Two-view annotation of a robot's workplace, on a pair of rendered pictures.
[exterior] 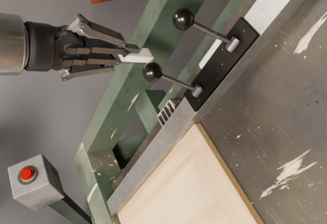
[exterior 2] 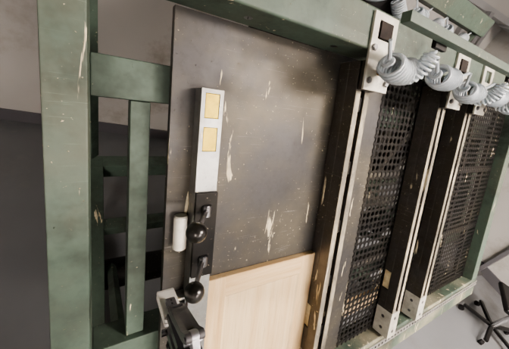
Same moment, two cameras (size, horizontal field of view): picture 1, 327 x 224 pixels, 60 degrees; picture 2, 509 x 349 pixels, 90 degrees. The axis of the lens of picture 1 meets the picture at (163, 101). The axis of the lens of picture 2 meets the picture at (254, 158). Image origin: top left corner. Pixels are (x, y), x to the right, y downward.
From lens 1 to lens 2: 0.48 m
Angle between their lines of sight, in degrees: 68
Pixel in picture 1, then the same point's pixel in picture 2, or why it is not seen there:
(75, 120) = not seen: outside the picture
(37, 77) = not seen: outside the picture
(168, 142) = (203, 318)
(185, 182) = (230, 314)
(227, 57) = (208, 220)
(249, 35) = (213, 197)
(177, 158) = (213, 314)
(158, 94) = (101, 334)
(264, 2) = (203, 173)
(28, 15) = not seen: outside the picture
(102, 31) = (189, 318)
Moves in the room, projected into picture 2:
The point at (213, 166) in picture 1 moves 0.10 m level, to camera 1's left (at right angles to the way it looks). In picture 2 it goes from (241, 278) to (238, 319)
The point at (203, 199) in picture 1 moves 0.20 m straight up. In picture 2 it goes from (249, 299) to (277, 263)
